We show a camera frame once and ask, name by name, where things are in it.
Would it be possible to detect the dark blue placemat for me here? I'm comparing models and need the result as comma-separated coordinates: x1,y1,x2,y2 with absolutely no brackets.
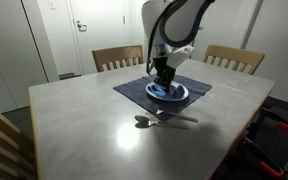
112,72,213,122

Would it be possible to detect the silver spoon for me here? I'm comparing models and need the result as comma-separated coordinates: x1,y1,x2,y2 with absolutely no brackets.
134,114,191,131

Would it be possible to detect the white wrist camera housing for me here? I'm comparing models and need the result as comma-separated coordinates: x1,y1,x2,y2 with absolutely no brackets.
165,44,196,70

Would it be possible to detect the white door with lever handle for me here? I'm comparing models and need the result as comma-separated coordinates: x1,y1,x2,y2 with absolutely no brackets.
66,0,127,76

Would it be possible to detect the silver fork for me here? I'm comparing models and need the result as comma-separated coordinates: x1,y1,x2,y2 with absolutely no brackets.
154,108,199,123

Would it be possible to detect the silver lever door handle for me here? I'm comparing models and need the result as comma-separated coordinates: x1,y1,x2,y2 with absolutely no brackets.
75,20,88,33

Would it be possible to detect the orange and black bar clamp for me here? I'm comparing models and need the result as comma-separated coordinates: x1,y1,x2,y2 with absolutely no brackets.
259,105,288,133
242,135,286,178

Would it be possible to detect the light wooden slat-back chair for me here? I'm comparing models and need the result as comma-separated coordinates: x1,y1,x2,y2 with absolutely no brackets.
202,44,266,76
91,44,144,73
0,101,39,180

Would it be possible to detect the white closet door panel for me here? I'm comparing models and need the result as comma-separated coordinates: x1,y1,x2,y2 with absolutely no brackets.
0,0,49,114

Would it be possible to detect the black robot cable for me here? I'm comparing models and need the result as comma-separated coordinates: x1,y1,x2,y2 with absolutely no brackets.
145,0,185,75

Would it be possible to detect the blue cloth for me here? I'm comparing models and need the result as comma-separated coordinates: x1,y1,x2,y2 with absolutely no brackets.
149,80,184,100

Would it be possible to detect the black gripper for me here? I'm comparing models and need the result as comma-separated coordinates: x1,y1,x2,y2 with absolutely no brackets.
152,57,177,93

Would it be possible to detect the white round plate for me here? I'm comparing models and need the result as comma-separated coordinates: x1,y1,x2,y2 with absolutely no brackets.
145,80,190,103

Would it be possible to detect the white door with small handle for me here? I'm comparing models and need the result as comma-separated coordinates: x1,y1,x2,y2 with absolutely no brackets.
193,0,253,63

